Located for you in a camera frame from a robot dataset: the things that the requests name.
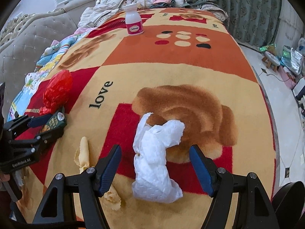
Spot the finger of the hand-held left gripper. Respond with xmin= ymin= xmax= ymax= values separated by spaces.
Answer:
xmin=3 ymin=113 xmax=52 ymax=139
xmin=10 ymin=127 xmax=64 ymax=158

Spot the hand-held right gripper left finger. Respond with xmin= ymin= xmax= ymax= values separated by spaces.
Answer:
xmin=32 ymin=144 xmax=123 ymax=229

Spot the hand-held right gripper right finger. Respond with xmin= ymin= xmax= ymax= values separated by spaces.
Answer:
xmin=189 ymin=144 xmax=279 ymax=229

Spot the green cracker packet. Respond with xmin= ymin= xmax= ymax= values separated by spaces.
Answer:
xmin=40 ymin=106 xmax=67 ymax=146

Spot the white paper towel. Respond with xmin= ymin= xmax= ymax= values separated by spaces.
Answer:
xmin=132 ymin=112 xmax=186 ymax=204

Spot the pale yellow ruffled wrapper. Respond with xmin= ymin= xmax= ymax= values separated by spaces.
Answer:
xmin=73 ymin=136 xmax=122 ymax=211

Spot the red plastic bag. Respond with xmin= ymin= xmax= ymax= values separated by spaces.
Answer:
xmin=39 ymin=70 xmax=73 ymax=115

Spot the colourful cartoon quilt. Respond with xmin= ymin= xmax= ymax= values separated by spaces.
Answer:
xmin=7 ymin=27 xmax=84 ymax=122

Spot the grey tufted sofa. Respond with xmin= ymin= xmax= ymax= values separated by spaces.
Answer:
xmin=0 ymin=0 xmax=98 ymax=86

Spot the printed red orange blanket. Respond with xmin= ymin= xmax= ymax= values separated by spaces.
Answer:
xmin=7 ymin=7 xmax=278 ymax=229

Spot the small wooden stool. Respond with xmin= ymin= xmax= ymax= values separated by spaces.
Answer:
xmin=262 ymin=52 xmax=282 ymax=72

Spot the white bottle pink label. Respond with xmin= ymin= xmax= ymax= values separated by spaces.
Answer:
xmin=123 ymin=4 xmax=144 ymax=37

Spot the green shiny wrapper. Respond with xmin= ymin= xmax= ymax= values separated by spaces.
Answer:
xmin=260 ymin=43 xmax=277 ymax=52

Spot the silver foil bag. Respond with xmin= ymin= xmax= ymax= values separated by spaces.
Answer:
xmin=282 ymin=45 xmax=303 ymax=74

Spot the green patterned curtain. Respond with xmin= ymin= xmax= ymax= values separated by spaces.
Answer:
xmin=93 ymin=0 xmax=284 ymax=48

